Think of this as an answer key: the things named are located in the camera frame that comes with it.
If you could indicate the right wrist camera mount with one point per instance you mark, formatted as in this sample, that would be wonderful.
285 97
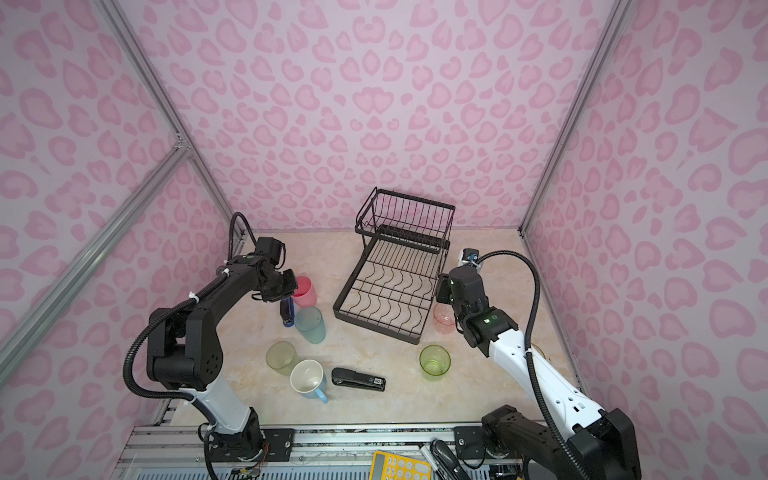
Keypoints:
470 256

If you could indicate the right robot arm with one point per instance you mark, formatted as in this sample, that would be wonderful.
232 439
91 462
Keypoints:
578 439

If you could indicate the black stapler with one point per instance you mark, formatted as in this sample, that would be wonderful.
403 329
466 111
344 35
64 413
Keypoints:
347 378

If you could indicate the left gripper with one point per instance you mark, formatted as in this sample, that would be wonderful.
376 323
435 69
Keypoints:
289 274

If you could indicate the blue black marker tool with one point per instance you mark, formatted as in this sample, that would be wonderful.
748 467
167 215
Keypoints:
287 312

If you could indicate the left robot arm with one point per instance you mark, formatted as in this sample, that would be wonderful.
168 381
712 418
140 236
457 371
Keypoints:
184 353

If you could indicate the opaque pink plastic cup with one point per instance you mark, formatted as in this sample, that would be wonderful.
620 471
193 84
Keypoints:
305 295

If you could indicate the green cup front left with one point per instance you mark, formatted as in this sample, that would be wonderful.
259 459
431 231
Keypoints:
282 357

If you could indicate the black tool front rail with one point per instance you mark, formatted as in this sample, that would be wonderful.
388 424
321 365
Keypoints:
448 463

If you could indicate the teal textured cup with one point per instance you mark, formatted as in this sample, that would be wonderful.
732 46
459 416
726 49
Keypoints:
309 322

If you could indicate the clear pink plastic cup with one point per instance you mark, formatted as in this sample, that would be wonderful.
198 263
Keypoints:
443 318

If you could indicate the black wire dish rack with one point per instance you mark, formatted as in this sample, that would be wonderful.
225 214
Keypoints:
406 241

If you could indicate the green cup front right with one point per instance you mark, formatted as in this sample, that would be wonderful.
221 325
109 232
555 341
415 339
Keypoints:
435 361

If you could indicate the white mug blue handle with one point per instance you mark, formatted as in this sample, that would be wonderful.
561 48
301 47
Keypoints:
308 380

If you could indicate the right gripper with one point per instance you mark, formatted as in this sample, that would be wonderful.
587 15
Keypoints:
444 283

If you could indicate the green cup far right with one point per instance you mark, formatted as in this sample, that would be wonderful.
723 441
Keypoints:
539 351

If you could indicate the green cup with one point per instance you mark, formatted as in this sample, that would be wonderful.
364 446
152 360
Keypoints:
539 351
435 361
282 357

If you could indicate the yellow calculator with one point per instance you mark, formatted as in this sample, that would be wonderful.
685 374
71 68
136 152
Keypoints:
389 466

